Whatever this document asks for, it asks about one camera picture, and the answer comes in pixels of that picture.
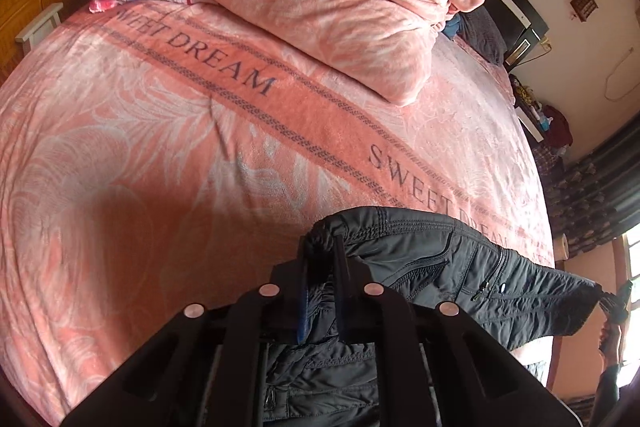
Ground brown wall ornament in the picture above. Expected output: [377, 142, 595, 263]
[570, 0, 598, 22]

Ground pink sweet dream bedspread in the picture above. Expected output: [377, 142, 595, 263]
[1, 1, 553, 425]

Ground white waste bin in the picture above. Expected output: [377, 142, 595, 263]
[553, 234, 570, 262]

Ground blue crumpled garment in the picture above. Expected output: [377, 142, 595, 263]
[442, 13, 462, 40]

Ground white wardrobe handle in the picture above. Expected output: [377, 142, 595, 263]
[15, 2, 64, 54]

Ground black bedside table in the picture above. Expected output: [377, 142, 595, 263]
[509, 74, 546, 143]

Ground plaid cloth on chair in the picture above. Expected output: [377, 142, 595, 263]
[532, 142, 566, 187]

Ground dark patterned curtain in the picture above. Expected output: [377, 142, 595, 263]
[544, 117, 640, 257]

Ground black wooden headboard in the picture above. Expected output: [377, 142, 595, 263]
[484, 0, 549, 72]

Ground black quilted pants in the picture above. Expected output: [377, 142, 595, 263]
[261, 204, 606, 427]

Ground dark grey pillow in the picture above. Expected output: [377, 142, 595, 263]
[458, 6, 506, 65]

